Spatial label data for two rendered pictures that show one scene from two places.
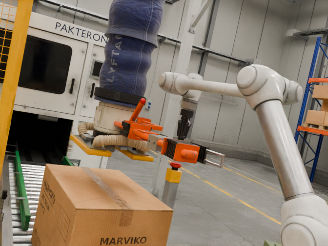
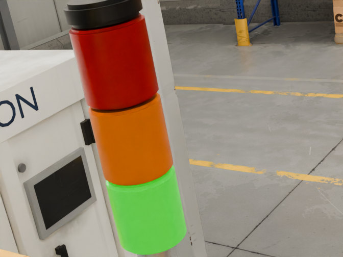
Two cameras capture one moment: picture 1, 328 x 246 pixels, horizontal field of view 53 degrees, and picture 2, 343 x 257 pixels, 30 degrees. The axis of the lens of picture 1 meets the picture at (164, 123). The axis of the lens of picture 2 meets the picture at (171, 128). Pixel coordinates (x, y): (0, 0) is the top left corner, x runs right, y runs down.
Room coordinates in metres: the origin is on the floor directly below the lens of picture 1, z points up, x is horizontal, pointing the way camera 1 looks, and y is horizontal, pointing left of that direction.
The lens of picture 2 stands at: (1.68, 1.16, 2.40)
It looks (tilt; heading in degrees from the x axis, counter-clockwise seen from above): 21 degrees down; 335
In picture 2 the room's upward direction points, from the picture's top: 11 degrees counter-clockwise
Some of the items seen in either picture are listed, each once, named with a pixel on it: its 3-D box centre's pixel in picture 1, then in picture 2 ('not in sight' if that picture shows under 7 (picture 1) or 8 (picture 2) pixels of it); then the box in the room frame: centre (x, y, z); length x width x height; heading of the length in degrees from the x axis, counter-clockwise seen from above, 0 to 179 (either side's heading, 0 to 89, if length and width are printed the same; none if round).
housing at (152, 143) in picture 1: (160, 143); not in sight; (1.05, 0.00, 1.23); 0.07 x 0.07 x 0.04; 28
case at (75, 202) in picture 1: (94, 227); not in sight; (1.45, 0.21, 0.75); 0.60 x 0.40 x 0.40; 31
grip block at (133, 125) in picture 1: (135, 130); not in sight; (1.24, 0.10, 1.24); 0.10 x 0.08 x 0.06; 118
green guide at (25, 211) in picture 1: (14, 178); not in sight; (2.38, 1.00, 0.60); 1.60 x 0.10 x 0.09; 27
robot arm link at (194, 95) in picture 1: (191, 86); not in sight; (1.87, -0.11, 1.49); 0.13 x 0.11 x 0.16; 130
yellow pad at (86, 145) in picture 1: (89, 141); not in sight; (1.41, 0.30, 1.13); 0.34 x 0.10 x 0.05; 28
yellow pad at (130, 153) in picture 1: (129, 146); not in sight; (1.50, 0.13, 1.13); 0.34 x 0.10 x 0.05; 28
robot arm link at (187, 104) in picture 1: (188, 105); not in sight; (1.88, -0.12, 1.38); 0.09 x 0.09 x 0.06
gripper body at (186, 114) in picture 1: (185, 117); not in sight; (1.88, -0.12, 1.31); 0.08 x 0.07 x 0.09; 25
